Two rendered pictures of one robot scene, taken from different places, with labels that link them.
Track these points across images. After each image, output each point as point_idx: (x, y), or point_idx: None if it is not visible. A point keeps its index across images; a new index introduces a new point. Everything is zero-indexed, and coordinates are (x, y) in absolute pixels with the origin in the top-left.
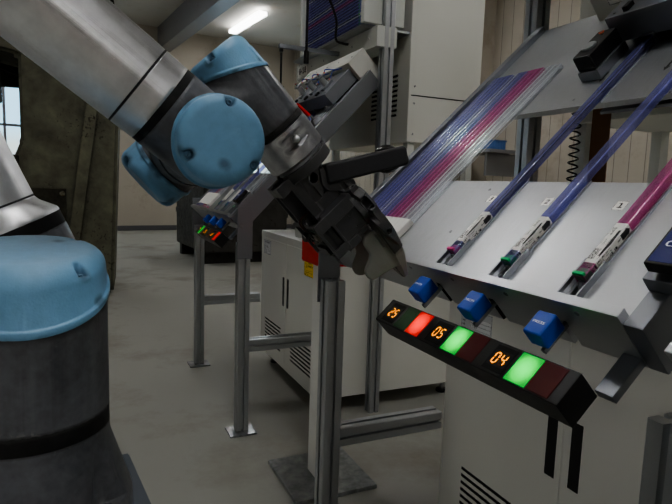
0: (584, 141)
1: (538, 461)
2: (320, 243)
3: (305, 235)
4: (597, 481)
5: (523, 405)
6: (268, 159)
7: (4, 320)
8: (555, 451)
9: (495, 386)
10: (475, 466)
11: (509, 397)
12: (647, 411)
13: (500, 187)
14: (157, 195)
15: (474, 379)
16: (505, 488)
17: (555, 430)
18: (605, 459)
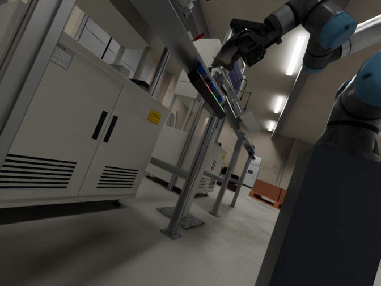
0: None
1: (89, 134)
2: (253, 57)
3: (258, 51)
4: (117, 135)
5: (87, 108)
6: (288, 31)
7: None
8: (101, 127)
9: (215, 110)
10: (22, 148)
11: (76, 103)
12: (140, 112)
13: None
14: (333, 49)
15: (40, 88)
16: (57, 153)
17: (104, 119)
18: (123, 127)
